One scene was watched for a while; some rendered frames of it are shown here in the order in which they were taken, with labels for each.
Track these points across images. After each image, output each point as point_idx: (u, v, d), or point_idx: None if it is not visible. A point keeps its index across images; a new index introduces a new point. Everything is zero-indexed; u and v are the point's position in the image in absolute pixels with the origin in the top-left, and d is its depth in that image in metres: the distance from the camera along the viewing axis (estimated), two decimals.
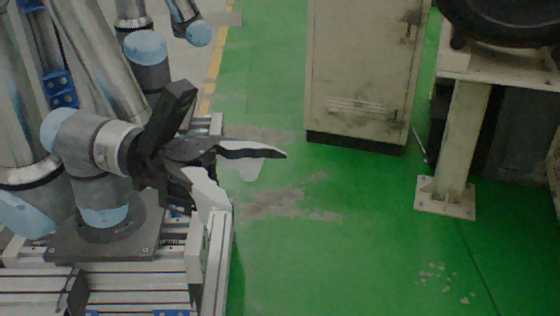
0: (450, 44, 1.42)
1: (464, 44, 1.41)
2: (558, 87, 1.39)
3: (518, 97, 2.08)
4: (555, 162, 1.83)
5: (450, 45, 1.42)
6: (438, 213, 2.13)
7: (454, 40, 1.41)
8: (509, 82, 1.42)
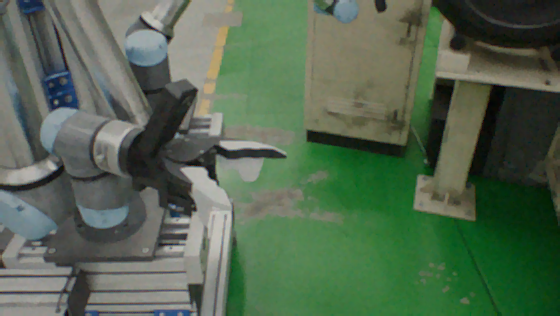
0: (461, 48, 1.42)
1: (457, 35, 1.41)
2: (558, 87, 1.39)
3: (518, 97, 2.08)
4: (555, 162, 1.83)
5: (462, 47, 1.41)
6: (438, 213, 2.13)
7: (455, 47, 1.42)
8: (509, 82, 1.43)
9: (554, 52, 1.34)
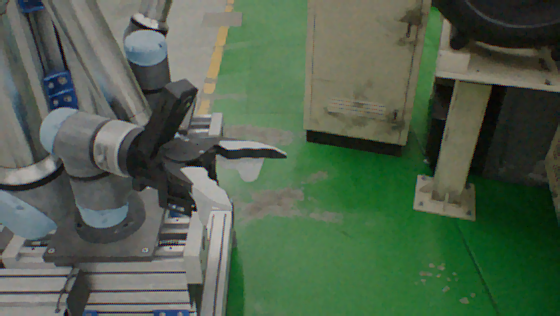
0: (462, 37, 1.40)
1: (449, 44, 1.43)
2: (558, 87, 1.39)
3: (518, 97, 2.08)
4: (555, 162, 1.83)
5: (461, 37, 1.40)
6: (438, 213, 2.13)
7: (461, 43, 1.41)
8: (509, 82, 1.42)
9: (556, 59, 1.35)
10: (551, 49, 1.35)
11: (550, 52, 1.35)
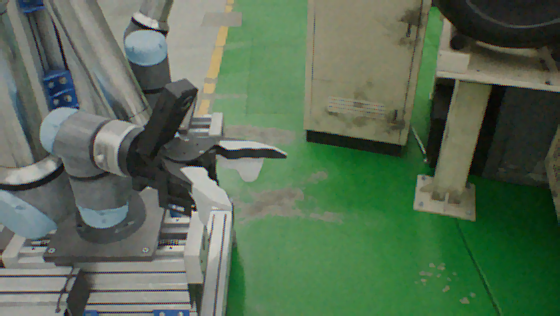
0: (450, 45, 1.42)
1: (464, 43, 1.41)
2: (558, 87, 1.39)
3: (518, 97, 2.08)
4: (555, 162, 1.83)
5: (451, 46, 1.42)
6: (438, 213, 2.13)
7: (454, 41, 1.41)
8: (509, 82, 1.42)
9: None
10: None
11: None
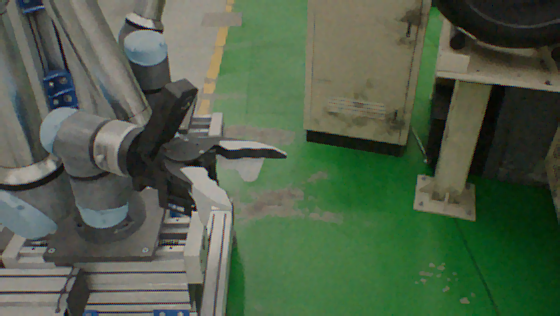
0: (464, 44, 1.41)
1: (453, 36, 1.41)
2: (558, 87, 1.39)
3: (518, 97, 2.08)
4: (555, 162, 1.83)
5: (464, 43, 1.41)
6: (438, 213, 2.13)
7: (458, 47, 1.41)
8: (509, 82, 1.42)
9: (553, 55, 1.34)
10: None
11: (557, 46, 1.34)
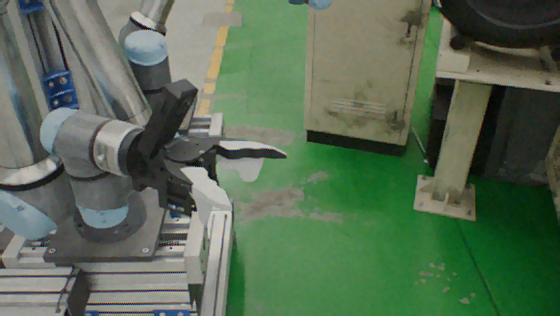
0: (465, 41, 1.40)
1: (450, 39, 1.42)
2: (558, 87, 1.39)
3: (518, 97, 2.08)
4: (555, 162, 1.83)
5: (464, 40, 1.40)
6: (438, 213, 2.13)
7: (460, 46, 1.41)
8: (509, 82, 1.42)
9: (554, 57, 1.35)
10: (555, 46, 1.34)
11: (553, 48, 1.35)
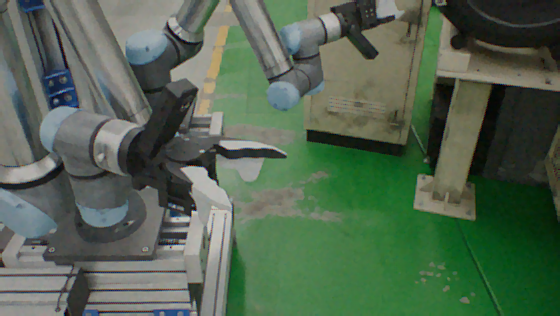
0: (465, 41, 1.40)
1: (451, 38, 1.42)
2: (558, 86, 1.39)
3: (518, 97, 2.08)
4: (555, 162, 1.83)
5: (464, 40, 1.40)
6: (438, 213, 2.13)
7: (460, 45, 1.41)
8: (509, 81, 1.42)
9: (554, 56, 1.35)
10: (557, 44, 1.34)
11: (554, 46, 1.34)
